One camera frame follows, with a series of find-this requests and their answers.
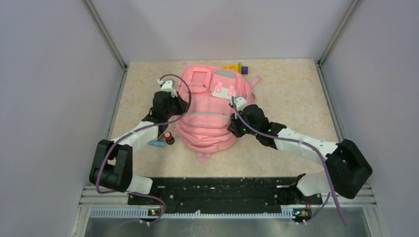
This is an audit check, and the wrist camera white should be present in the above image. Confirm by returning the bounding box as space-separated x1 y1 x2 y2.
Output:
158 79 178 98
231 97 248 111

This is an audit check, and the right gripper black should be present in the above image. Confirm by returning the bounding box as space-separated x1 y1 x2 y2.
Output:
228 110 258 139

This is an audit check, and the light blue eraser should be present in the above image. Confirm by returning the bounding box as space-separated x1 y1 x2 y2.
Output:
147 140 166 147

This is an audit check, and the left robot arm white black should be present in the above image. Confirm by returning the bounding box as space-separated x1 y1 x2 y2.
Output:
89 91 192 204

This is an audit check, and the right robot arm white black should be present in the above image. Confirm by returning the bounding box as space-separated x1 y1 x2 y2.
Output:
228 104 373 203

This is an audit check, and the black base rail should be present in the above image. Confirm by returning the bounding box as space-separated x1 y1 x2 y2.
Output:
126 176 323 217

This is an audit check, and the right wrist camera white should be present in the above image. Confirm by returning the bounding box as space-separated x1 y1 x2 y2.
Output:
231 97 248 111

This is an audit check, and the red perfect stamp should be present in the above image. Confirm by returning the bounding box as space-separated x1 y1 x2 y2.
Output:
164 131 175 145

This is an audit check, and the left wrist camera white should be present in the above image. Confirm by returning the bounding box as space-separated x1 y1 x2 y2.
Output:
158 79 178 98

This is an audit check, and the pink student backpack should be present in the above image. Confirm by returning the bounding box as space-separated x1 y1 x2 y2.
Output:
175 64 261 162

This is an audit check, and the yellow triangle toy purple cap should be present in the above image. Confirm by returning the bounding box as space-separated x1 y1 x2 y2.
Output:
222 62 249 75

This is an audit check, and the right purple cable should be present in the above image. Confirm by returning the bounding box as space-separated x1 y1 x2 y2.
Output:
231 96 347 226

